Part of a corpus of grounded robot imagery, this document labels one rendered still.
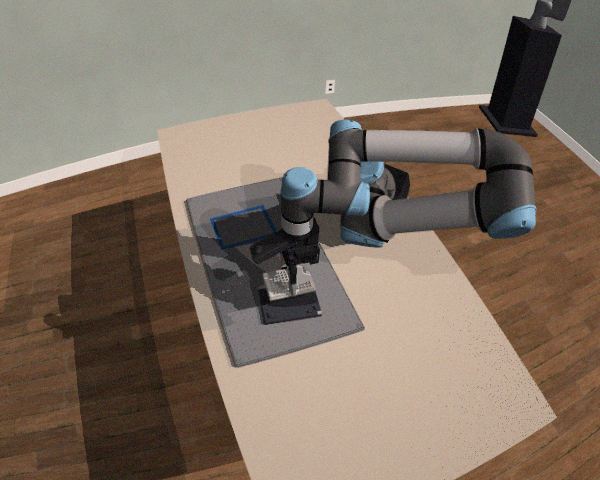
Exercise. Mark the blue tape outline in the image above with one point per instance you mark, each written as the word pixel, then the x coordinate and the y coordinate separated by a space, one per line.
pixel 247 241

